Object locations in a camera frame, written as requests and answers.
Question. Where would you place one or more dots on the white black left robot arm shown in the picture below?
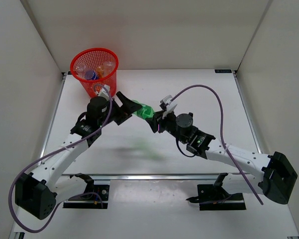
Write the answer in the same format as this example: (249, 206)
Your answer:
(41, 190)

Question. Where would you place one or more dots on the blue label clear bottle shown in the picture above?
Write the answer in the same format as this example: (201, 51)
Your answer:
(90, 75)

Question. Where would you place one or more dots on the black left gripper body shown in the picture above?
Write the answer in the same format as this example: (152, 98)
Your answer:
(118, 114)

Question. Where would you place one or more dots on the red mesh waste bin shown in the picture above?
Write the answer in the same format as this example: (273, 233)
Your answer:
(95, 66)

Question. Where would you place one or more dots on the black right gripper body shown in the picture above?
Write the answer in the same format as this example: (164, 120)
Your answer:
(168, 123)

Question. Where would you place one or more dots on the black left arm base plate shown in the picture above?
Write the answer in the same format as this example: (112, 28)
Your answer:
(95, 195)

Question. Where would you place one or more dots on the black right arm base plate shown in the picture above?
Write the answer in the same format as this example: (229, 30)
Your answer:
(212, 197)

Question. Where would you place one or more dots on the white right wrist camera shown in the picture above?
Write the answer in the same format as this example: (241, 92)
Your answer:
(167, 105)

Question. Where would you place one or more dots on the aluminium table edge rail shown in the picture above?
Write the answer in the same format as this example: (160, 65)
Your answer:
(155, 177)

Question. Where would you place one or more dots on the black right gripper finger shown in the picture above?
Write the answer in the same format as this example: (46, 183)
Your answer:
(153, 123)
(158, 115)

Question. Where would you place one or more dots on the orange bottle barcode label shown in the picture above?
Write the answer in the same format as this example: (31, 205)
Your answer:
(108, 67)

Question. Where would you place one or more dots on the black corner label plate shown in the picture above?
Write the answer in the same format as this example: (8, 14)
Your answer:
(223, 71)

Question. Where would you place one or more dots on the orange patterned juice bottle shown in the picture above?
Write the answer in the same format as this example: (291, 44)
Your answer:
(100, 71)

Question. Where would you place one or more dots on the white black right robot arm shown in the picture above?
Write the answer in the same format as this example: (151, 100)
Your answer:
(274, 175)

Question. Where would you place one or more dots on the green plastic bottle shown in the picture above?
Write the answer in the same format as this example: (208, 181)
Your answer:
(145, 112)

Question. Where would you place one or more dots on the clear plastic bottle white cap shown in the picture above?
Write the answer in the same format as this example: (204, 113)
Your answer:
(81, 68)

